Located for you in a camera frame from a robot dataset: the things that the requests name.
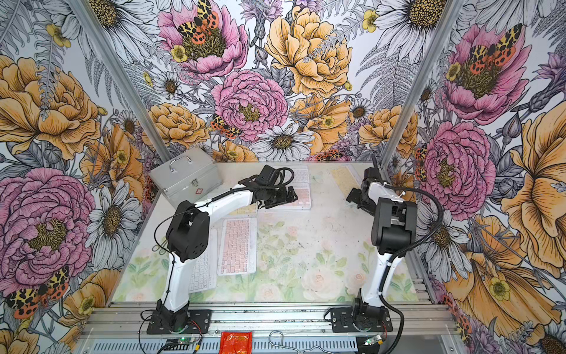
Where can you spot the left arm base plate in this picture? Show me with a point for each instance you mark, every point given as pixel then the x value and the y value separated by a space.
pixel 194 319

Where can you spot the right aluminium frame post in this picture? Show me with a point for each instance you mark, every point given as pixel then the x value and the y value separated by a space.
pixel 441 36

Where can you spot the red packet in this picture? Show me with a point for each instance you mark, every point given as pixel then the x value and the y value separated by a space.
pixel 236 343

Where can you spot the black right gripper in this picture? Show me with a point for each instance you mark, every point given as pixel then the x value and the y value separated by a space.
pixel 371 209

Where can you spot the left aluminium frame post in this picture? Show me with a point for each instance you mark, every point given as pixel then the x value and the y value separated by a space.
pixel 111 60

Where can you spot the pink keyboard edge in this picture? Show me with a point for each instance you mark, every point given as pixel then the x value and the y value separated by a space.
pixel 301 204

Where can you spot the aluminium front rail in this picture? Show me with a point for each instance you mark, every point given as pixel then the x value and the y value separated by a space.
pixel 130 320

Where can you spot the silver metal case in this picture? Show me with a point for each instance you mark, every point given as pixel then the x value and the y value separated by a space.
pixel 187 177

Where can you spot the white keyboard near left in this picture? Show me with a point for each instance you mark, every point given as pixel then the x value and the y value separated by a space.
pixel 204 274

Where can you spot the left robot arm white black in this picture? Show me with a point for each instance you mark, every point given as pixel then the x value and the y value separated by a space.
pixel 188 234

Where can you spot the white keyboard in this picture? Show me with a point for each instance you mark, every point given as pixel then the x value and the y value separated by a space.
pixel 301 175
pixel 204 274

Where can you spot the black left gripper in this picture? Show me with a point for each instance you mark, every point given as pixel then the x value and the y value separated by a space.
pixel 282 199

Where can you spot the white keyboard far centre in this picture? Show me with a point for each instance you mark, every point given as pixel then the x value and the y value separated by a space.
pixel 301 175

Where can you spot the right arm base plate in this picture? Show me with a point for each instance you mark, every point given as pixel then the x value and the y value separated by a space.
pixel 343 320

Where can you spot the pink keyboard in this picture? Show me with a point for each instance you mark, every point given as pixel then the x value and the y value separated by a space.
pixel 238 250

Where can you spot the aluminium frame post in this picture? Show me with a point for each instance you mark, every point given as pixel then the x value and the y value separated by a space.
pixel 441 36
pixel 111 60

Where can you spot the yellow keyboard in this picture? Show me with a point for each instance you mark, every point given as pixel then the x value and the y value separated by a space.
pixel 249 211
pixel 347 178

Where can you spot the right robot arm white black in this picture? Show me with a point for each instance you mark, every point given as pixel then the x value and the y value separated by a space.
pixel 394 228

